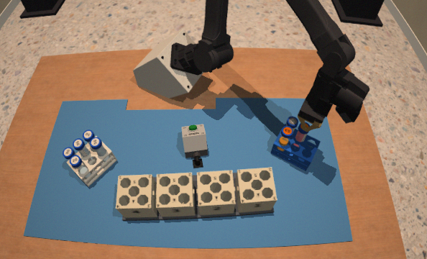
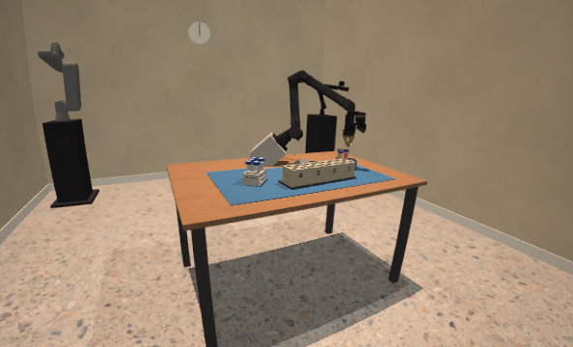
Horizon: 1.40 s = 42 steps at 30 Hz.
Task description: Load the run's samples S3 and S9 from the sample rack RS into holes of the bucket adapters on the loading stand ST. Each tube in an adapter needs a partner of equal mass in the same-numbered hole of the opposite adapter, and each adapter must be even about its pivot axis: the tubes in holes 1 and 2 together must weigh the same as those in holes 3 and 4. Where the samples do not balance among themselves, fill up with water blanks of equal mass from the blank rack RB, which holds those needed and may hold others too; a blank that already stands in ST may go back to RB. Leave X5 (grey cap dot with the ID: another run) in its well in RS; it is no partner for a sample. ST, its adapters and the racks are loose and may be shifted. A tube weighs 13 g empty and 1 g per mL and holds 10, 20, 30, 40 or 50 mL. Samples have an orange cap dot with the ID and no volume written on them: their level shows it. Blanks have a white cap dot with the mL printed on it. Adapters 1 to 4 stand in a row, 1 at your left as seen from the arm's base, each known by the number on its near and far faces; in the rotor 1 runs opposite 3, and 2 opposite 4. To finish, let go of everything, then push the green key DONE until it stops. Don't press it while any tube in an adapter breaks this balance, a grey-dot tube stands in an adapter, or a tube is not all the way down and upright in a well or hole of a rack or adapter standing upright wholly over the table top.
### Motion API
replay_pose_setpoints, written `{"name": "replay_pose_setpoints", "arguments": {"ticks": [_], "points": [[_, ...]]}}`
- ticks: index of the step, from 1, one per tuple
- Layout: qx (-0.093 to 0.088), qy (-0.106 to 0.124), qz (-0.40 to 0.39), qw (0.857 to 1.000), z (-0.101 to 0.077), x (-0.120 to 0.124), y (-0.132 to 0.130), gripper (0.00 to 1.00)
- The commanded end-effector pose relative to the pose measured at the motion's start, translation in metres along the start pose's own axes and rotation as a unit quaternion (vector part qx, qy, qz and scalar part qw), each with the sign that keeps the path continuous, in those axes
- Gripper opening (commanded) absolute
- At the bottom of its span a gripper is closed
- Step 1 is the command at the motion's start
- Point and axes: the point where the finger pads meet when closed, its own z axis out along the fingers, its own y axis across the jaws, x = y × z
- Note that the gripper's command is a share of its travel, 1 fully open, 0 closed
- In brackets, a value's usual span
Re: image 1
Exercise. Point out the blue flat mat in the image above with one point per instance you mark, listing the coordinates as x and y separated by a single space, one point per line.
240 132

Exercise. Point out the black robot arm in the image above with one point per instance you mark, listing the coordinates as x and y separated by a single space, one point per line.
333 47

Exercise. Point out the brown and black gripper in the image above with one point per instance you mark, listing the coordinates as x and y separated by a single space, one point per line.
307 111

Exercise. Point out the blue tube rack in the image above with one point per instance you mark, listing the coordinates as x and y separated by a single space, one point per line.
296 153

